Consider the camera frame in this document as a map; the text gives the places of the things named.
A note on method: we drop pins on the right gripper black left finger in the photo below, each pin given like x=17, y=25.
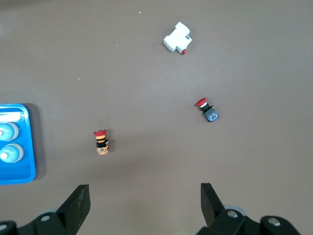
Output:
x=73, y=210

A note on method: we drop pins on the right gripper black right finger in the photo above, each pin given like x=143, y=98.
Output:
x=212, y=215

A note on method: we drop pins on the light blue call bell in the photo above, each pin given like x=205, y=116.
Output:
x=7, y=132
x=13, y=151

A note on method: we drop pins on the blue plastic tray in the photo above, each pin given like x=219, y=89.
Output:
x=24, y=169

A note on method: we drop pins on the red mushroom button black body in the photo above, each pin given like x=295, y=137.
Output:
x=207, y=110

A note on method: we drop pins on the white circuit breaker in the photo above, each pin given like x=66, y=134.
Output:
x=177, y=38

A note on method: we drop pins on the red button switch orange body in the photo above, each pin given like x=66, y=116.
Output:
x=101, y=143

